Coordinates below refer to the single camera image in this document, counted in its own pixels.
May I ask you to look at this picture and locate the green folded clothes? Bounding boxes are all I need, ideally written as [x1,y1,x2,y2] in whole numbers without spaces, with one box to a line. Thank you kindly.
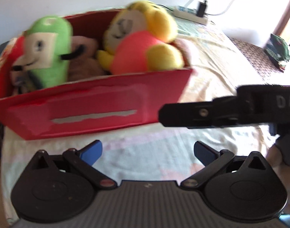
[264,33,290,72]

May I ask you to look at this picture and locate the green cartoon bed sheet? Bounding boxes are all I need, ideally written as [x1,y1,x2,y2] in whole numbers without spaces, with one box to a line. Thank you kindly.
[1,19,285,225]

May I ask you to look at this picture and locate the yellow tiger plush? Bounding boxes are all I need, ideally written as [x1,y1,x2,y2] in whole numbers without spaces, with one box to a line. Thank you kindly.
[97,0,185,75]

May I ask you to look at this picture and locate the white power strip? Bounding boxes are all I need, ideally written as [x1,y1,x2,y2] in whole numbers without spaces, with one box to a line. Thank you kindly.
[172,6,208,25]

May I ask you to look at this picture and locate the black power adapter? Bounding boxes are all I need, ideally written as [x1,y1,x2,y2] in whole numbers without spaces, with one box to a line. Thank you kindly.
[196,0,207,17]

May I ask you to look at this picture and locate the floral patterned bench cover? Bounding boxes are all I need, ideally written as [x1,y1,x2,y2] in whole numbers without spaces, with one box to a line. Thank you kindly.
[229,38,290,86]

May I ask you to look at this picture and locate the pink plush bear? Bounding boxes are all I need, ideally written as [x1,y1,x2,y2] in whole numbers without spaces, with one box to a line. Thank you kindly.
[68,36,105,82]

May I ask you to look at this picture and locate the person's right hand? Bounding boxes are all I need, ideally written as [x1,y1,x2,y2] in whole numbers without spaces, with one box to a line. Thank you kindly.
[266,134,290,215]

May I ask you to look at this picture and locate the green plush toy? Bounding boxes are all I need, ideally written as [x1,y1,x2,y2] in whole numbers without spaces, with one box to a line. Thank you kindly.
[10,15,72,95]

